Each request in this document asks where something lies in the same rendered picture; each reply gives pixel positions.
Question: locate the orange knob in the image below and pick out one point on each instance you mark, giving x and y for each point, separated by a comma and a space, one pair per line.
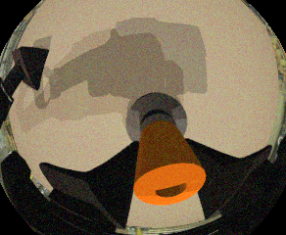
167, 170

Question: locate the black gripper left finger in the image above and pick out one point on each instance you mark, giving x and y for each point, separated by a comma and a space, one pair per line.
107, 186

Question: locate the grey round pedestal with dark shaft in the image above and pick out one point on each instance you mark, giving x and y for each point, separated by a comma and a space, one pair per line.
152, 107

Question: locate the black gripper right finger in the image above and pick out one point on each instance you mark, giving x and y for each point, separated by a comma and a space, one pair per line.
224, 174

